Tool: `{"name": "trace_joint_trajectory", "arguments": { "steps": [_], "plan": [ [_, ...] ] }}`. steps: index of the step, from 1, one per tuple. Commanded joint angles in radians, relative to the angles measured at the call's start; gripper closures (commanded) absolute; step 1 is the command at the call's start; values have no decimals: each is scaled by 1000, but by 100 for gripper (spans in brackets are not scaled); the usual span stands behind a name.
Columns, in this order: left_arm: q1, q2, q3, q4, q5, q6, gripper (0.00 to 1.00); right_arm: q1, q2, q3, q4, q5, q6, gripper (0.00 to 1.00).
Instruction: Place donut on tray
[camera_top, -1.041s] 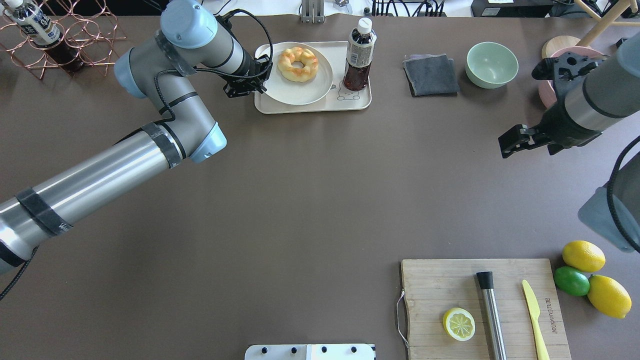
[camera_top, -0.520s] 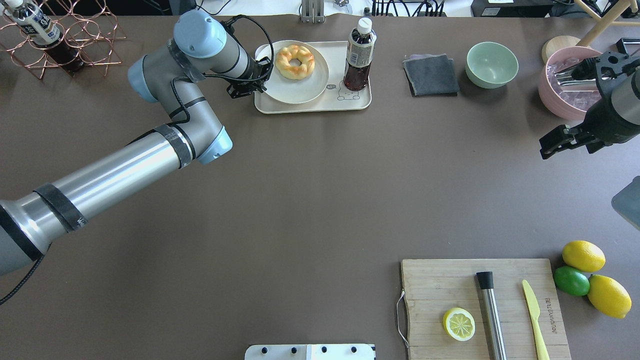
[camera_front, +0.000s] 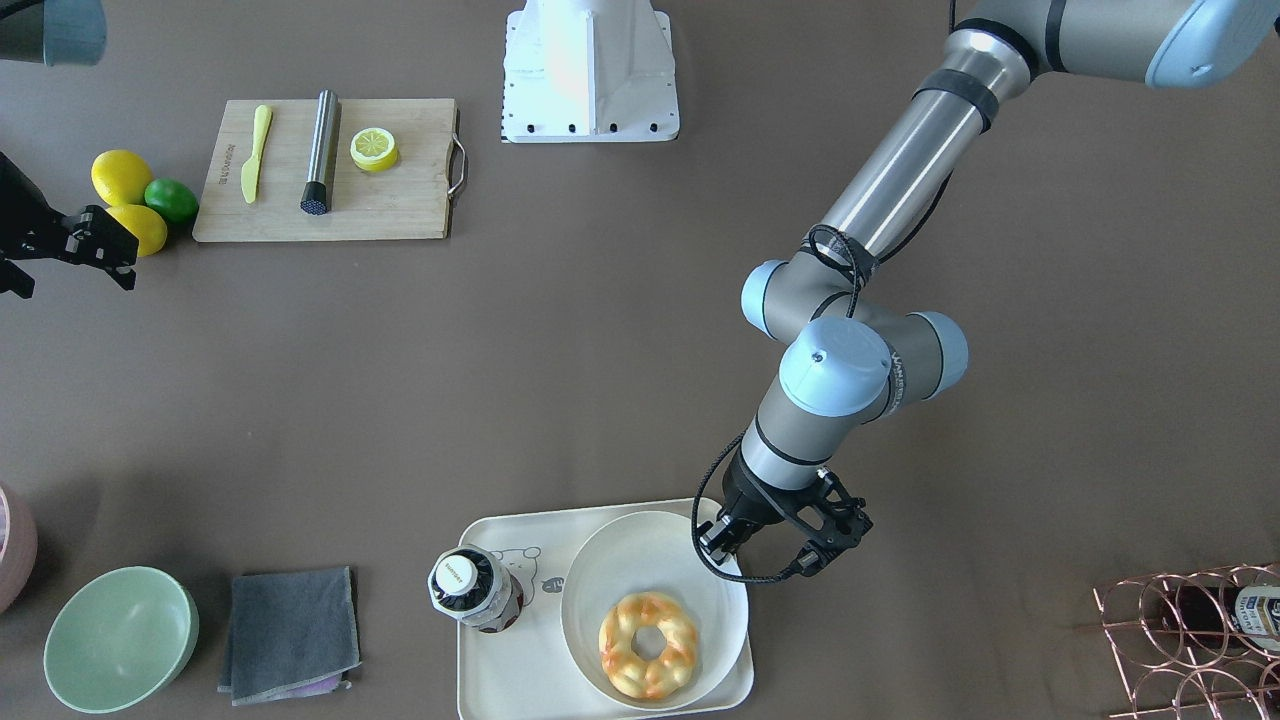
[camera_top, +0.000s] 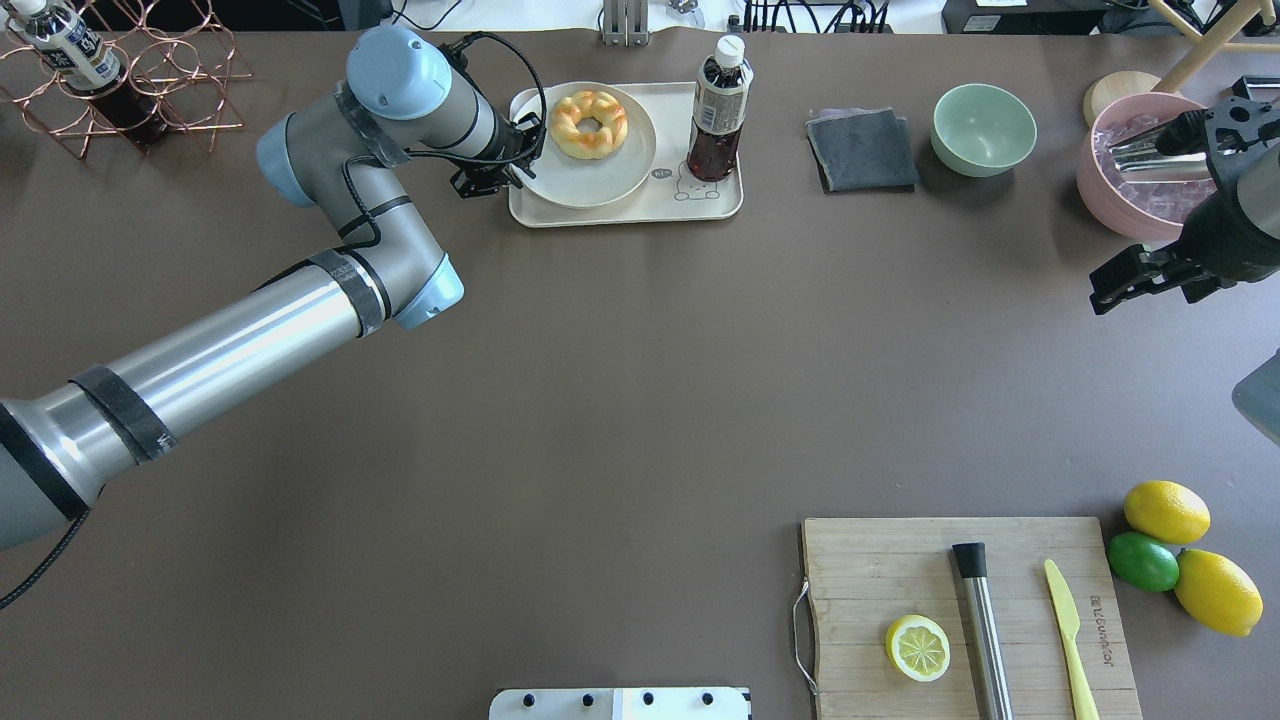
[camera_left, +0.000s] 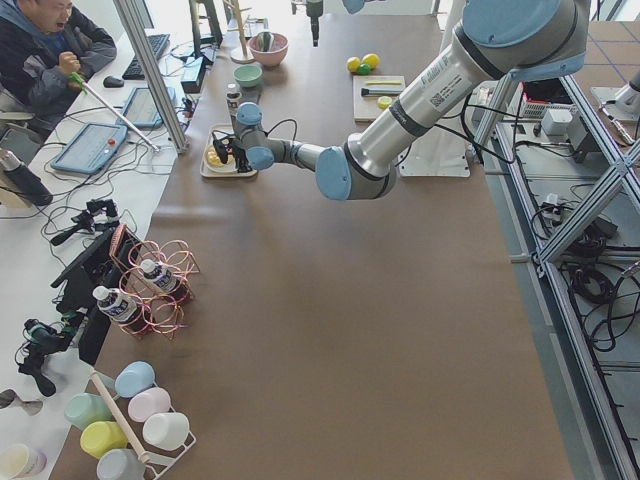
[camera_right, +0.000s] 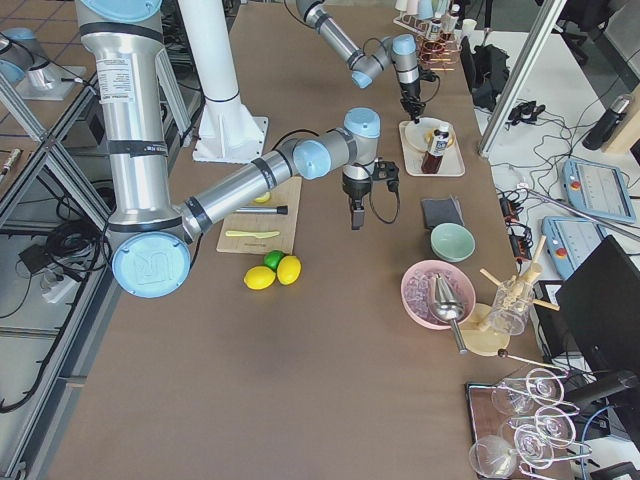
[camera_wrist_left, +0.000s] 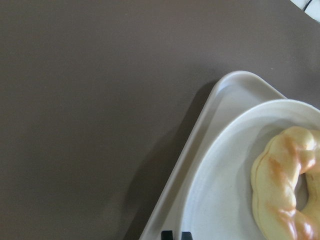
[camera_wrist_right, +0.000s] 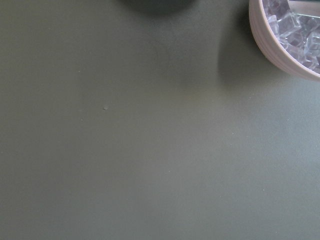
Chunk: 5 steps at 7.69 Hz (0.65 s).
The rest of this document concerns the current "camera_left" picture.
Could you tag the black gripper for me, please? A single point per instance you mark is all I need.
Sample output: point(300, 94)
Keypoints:
point(314, 17)
point(241, 155)

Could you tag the white round plate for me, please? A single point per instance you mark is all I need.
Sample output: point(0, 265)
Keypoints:
point(230, 164)

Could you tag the glazed twisted donut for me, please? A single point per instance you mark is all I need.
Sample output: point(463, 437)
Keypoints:
point(213, 159)

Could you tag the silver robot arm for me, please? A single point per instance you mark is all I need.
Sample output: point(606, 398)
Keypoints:
point(351, 6)
point(525, 40)

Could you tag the cream rectangular tray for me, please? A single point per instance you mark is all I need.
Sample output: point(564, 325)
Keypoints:
point(227, 128)

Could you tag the dark drink bottle on tray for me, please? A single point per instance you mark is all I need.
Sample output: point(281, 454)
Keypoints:
point(233, 99)

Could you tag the pink bowl with ice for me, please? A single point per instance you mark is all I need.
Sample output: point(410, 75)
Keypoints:
point(275, 56)

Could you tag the yellow lemon lower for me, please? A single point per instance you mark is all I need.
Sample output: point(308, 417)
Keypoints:
point(353, 63)

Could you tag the yellow lemon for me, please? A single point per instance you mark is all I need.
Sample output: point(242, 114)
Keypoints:
point(353, 63)
point(372, 60)

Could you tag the steel ice scoop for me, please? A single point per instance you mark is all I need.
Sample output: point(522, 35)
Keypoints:
point(264, 40)

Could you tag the green lime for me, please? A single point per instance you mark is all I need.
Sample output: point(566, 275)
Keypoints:
point(364, 69)

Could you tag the yellow lemon upper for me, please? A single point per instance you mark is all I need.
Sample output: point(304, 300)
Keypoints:
point(372, 60)

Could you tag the grey folded cloth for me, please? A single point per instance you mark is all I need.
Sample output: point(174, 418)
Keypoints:
point(251, 94)

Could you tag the yellow plastic knife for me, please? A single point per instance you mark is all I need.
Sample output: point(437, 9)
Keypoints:
point(384, 82)

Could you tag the steel muddler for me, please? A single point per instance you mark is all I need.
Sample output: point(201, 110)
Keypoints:
point(378, 92)

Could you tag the wooden mug tree stand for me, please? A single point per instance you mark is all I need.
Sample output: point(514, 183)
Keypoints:
point(240, 54)

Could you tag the green bowl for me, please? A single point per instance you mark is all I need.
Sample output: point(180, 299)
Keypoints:
point(248, 76)

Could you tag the wooden cutting board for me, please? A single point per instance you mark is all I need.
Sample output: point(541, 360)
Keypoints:
point(365, 108)

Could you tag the half lemon slice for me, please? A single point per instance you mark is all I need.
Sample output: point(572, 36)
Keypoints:
point(384, 102)

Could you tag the blue teach pendant upper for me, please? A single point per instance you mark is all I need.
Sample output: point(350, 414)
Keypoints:
point(140, 109)

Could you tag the blue teach pendant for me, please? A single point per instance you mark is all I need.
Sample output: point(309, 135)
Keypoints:
point(140, 109)
point(91, 149)

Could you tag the blue teach pendant lower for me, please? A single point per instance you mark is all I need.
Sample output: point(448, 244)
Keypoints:
point(91, 149)

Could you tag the black computer mouse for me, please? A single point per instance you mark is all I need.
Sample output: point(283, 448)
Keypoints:
point(113, 82)

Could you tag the bottle in copper rack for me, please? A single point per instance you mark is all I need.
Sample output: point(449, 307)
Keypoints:
point(122, 308)

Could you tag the black thermos bottle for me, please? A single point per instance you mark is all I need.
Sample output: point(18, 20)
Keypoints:
point(27, 185)

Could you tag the seated person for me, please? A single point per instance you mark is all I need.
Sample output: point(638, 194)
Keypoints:
point(42, 44)

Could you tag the blue plastic cup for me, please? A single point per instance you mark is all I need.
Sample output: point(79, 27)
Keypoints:
point(134, 379)

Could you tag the pink plastic cup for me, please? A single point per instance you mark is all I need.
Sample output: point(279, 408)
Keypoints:
point(149, 402)

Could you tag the white plastic cup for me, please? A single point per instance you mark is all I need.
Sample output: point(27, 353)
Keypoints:
point(167, 431)

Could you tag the green plastic cup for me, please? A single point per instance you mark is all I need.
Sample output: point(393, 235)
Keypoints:
point(84, 409)

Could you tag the white cup rack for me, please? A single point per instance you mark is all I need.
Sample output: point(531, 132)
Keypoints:
point(156, 459)

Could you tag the yellow plastic cup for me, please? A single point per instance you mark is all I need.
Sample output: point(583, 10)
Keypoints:
point(100, 437)

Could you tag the grey plastic cup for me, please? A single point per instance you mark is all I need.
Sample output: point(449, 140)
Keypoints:
point(120, 464)

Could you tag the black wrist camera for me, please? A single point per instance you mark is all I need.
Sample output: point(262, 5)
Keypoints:
point(222, 142)

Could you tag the copper wire bottle rack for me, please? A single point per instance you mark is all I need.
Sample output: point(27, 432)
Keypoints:
point(162, 308)

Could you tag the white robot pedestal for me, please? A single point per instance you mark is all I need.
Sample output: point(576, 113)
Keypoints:
point(439, 153)

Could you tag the aluminium frame post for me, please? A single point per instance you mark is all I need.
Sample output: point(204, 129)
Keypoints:
point(132, 24)

